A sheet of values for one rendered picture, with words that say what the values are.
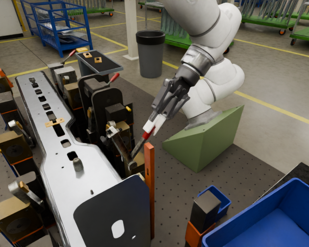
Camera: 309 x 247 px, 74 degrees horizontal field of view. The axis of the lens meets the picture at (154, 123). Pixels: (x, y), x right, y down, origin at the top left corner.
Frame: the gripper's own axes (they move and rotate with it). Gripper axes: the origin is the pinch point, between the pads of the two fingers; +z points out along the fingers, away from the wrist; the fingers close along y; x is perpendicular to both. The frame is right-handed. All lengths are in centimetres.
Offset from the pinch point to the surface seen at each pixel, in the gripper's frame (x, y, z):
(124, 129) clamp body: -14.9, -4.4, 10.2
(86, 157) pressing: -16.6, 2.8, 26.5
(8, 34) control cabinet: -703, -61, 84
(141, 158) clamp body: 0.4, -4.1, 13.0
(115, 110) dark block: -22.4, -1.3, 6.2
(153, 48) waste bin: -241, -164, -70
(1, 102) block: -76, 21, 40
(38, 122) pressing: -51, 10, 33
